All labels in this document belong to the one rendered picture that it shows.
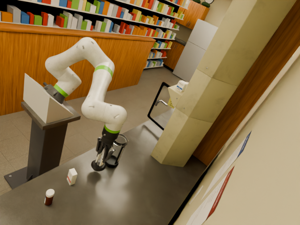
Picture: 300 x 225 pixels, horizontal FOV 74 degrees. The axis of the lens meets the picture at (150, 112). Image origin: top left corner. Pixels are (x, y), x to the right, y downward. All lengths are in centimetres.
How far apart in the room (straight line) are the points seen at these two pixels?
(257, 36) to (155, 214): 116
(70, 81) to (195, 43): 524
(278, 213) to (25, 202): 114
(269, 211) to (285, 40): 140
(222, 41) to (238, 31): 9
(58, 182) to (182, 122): 85
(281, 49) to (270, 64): 10
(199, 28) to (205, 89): 528
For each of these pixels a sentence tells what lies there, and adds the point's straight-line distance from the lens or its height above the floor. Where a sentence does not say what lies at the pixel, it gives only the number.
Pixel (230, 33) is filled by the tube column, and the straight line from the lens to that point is 124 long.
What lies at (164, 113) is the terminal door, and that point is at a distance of 183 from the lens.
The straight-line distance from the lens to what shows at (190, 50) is 656.
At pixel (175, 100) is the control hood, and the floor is 146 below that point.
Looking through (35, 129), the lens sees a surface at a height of 74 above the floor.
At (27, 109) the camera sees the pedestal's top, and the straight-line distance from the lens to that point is 178.
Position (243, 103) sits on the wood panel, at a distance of 163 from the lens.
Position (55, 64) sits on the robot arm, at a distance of 159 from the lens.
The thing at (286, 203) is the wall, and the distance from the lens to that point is 23.
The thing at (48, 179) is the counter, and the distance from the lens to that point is 132.
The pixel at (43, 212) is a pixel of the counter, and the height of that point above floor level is 94.
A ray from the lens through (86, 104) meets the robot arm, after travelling 103.
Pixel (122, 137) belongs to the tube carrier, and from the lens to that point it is 135.
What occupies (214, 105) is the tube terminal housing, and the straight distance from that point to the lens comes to 138.
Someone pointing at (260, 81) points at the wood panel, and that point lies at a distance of 159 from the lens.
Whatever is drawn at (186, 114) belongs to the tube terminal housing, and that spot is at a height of 142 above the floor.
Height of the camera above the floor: 200
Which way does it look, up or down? 29 degrees down
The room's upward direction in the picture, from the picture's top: 25 degrees clockwise
